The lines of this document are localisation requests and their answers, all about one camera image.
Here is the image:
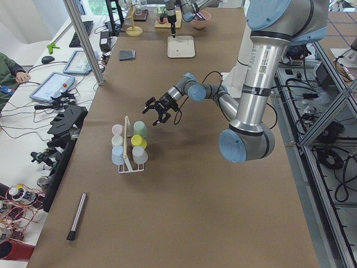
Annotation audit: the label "grey folded cloth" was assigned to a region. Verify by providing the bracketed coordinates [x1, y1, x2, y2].
[119, 50, 136, 61]

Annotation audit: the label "black stand fixture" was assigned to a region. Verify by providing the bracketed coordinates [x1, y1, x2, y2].
[31, 105, 88, 212]

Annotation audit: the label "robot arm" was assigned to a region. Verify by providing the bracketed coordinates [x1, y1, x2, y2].
[145, 1, 329, 162]
[164, 0, 220, 38]

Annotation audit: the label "grey cup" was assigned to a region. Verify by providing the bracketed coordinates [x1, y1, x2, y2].
[132, 146, 148, 165]

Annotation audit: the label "cream rabbit tray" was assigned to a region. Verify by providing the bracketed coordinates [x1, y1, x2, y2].
[167, 36, 196, 59]

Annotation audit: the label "light blue cup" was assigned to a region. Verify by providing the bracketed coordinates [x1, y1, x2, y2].
[112, 145, 125, 165]

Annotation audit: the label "copper wire bottle basket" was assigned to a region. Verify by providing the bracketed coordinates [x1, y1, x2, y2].
[1, 184, 45, 242]

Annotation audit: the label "pink bowl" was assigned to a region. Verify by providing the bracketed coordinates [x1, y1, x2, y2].
[190, 11, 211, 30]

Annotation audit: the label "wooden cutting board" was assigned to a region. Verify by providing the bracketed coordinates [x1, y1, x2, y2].
[155, 11, 182, 29]

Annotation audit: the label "stacked green bowls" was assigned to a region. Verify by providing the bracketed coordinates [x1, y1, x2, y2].
[154, 6, 167, 24]

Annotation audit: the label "aluminium frame post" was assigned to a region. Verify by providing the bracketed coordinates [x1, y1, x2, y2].
[63, 0, 104, 86]

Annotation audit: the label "pink cup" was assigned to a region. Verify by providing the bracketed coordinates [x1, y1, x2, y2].
[112, 124, 124, 136]

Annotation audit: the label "white wire cup rack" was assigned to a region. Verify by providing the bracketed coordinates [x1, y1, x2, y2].
[118, 158, 145, 174]

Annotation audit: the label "green plastic clamp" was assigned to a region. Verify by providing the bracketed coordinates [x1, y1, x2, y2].
[47, 42, 60, 55]

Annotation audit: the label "cream white cup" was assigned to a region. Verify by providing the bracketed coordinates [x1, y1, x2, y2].
[111, 135, 124, 147]

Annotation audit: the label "wooden mug tree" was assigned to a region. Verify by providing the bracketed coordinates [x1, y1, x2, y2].
[124, 0, 143, 37]

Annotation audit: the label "near teach pendant tablet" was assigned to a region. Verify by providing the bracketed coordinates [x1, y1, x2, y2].
[29, 72, 75, 102]

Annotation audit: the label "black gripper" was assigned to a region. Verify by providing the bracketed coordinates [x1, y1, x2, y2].
[142, 93, 179, 126]
[168, 15, 176, 37]

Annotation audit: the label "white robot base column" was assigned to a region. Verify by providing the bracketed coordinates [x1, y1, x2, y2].
[222, 23, 253, 98]

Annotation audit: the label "teach pendant tablet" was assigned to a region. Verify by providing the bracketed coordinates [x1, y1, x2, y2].
[29, 72, 75, 102]
[63, 50, 91, 75]

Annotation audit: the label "tea bottle white cap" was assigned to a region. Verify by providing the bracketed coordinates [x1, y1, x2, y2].
[8, 188, 36, 205]

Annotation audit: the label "far teach pendant tablet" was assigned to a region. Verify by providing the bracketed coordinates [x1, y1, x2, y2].
[63, 50, 91, 75]

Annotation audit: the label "small black box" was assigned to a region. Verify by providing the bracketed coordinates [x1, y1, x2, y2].
[99, 31, 111, 52]

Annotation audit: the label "black computer mouse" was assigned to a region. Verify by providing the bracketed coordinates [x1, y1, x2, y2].
[41, 55, 55, 64]

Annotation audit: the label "yellow cup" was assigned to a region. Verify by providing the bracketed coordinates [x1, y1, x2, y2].
[131, 134, 147, 149]

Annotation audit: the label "black keyboard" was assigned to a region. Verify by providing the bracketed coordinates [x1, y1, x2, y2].
[68, 20, 94, 48]

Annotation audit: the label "seated person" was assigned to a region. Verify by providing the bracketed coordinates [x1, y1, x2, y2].
[1, 53, 31, 110]

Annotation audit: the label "green cup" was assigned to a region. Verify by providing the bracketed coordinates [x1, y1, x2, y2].
[133, 121, 148, 138]

